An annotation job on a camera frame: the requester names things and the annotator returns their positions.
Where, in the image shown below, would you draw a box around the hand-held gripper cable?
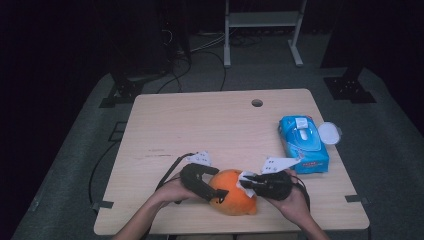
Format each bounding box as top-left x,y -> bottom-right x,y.
155,152 -> 196,192
292,174 -> 312,213

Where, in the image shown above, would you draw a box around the person's left hand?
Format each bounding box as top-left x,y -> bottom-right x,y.
153,175 -> 202,210

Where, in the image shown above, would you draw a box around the grey tape piece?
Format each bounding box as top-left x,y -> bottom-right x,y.
91,199 -> 115,212
344,194 -> 370,205

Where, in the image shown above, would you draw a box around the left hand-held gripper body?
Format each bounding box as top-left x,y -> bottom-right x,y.
179,150 -> 218,203

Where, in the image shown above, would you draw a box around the person's right hand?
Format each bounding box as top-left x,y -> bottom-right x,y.
266,169 -> 313,222

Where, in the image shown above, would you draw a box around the white floor cables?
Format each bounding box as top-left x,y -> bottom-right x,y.
189,31 -> 231,54

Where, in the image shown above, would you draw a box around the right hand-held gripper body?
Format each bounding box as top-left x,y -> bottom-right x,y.
253,156 -> 303,202

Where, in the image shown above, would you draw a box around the white metal stand frame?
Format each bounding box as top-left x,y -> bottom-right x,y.
223,0 -> 308,69

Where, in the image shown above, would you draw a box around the black stand base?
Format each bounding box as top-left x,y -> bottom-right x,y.
98,68 -> 168,109
322,66 -> 378,105

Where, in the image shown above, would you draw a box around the black floor cable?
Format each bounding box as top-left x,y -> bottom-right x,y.
155,54 -> 193,95
191,49 -> 228,92
87,140 -> 120,206

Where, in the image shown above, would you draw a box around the white wet wipe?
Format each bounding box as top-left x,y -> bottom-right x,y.
235,170 -> 260,199

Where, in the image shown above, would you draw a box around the right hand-held gripper cable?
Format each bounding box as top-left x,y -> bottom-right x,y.
292,174 -> 312,213

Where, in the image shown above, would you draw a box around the left hand-held gripper cable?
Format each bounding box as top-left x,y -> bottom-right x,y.
155,152 -> 196,192

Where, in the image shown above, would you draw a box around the orange plush toy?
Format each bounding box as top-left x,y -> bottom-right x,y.
208,168 -> 258,217

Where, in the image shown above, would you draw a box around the blue wet wipe pack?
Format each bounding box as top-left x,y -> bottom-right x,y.
278,114 -> 344,175

